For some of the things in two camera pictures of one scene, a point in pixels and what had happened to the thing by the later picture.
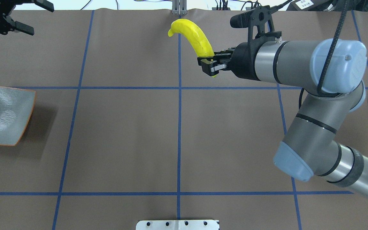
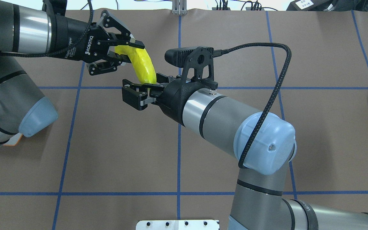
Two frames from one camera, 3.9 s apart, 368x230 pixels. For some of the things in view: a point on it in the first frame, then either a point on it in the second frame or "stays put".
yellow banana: [203, 47] → [141, 61]
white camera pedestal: [178, 225] stays put
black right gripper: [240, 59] → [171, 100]
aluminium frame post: [179, 7] stays put
